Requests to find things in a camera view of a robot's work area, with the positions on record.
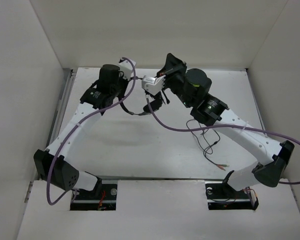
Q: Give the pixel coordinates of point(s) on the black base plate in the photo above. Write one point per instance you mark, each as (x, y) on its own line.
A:
(223, 198)
(106, 200)

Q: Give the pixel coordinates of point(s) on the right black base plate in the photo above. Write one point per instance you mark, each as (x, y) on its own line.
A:
(223, 198)

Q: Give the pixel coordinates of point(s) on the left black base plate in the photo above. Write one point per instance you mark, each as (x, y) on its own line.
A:
(106, 200)

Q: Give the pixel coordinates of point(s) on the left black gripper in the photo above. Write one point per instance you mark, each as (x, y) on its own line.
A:
(126, 82)

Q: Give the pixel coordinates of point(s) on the front aluminium rail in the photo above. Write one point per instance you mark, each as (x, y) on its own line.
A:
(108, 177)

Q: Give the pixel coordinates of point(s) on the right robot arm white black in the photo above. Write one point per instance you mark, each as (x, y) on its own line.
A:
(192, 86)

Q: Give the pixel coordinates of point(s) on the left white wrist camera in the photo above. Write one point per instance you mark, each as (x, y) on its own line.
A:
(126, 66)

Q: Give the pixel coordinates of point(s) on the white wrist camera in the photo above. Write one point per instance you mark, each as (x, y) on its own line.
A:
(153, 85)
(126, 66)

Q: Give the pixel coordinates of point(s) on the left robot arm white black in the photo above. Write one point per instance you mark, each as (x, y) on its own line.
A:
(56, 164)

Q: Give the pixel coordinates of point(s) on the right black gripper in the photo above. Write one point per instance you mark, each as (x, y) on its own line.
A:
(173, 64)

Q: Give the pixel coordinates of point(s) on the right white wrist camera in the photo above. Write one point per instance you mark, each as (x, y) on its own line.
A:
(153, 85)

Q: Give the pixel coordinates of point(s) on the black headphones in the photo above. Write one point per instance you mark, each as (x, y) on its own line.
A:
(157, 101)

